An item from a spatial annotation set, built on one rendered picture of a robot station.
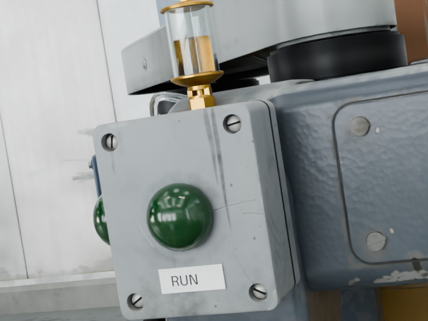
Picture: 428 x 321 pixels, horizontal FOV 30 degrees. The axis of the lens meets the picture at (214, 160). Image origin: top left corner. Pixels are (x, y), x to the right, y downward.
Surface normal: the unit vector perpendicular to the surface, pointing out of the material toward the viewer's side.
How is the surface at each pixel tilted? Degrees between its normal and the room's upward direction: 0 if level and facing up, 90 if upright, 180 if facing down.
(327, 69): 90
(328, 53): 90
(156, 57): 90
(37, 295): 90
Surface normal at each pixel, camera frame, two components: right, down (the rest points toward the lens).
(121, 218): -0.32, 0.10
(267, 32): -0.93, 0.16
